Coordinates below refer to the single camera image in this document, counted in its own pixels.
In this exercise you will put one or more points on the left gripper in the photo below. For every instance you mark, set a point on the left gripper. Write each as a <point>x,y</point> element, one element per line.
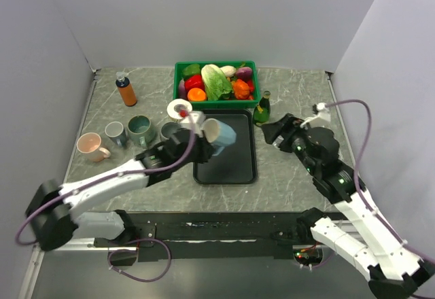
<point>206,149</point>

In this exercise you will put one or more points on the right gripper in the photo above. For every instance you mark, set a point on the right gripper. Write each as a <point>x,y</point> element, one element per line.
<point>289,126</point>

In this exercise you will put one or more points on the light blue mug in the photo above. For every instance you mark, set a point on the light blue mug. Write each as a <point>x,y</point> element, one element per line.
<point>218,134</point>

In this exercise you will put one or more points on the grey mug white rim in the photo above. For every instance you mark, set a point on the grey mug white rim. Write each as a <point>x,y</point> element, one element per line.
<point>168,129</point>

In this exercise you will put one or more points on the teal glazed mug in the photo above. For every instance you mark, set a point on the teal glazed mug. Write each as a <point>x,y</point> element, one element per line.
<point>141,131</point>

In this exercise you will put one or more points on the small grey mug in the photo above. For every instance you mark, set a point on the small grey mug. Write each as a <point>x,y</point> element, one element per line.
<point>115,131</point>

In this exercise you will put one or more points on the pink mug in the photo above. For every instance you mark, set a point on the pink mug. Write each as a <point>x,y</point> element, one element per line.
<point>91,146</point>

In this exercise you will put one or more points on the pale grey mug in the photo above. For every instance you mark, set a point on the pale grey mug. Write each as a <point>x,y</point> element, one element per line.
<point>277,142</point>

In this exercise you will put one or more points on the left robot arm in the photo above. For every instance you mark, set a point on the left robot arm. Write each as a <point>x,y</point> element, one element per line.
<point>60,212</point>

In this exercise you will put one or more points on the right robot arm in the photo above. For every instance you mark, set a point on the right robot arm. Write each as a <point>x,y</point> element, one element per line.
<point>391,270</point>

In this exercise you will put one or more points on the green glass bottle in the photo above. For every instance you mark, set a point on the green glass bottle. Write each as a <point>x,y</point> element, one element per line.
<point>262,110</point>

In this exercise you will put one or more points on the black tray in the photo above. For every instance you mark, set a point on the black tray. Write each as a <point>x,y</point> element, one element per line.
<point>237,163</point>

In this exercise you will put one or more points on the orange bumpy pumpkin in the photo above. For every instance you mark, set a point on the orange bumpy pumpkin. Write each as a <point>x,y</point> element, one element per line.
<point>241,90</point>

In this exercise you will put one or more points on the red chili pepper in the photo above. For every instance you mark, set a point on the red chili pepper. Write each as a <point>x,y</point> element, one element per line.
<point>251,89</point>

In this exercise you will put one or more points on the orange tomato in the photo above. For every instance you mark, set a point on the orange tomato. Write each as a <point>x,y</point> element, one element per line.
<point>196,95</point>

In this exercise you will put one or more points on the purple eggplant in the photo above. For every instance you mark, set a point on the purple eggplant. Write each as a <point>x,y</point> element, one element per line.
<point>182,93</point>

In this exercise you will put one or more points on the purple onion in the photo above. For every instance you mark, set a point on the purple onion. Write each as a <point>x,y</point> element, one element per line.
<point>244,73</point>

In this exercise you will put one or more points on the napa cabbage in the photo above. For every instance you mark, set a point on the napa cabbage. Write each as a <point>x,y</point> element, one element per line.
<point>217,87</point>

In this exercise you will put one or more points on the red bell pepper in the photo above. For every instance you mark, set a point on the red bell pepper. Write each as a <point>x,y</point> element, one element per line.
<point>195,81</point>

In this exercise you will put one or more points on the white potato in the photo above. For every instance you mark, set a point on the white potato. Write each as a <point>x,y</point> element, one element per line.
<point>228,71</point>

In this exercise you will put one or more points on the green bell pepper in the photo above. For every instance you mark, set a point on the green bell pepper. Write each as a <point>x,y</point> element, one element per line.
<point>191,70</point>

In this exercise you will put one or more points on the orange spray bottle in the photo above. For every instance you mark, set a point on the orange spray bottle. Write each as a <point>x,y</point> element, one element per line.
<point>125,89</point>

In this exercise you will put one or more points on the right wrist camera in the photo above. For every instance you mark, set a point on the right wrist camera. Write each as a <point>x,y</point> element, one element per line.
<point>321,117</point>

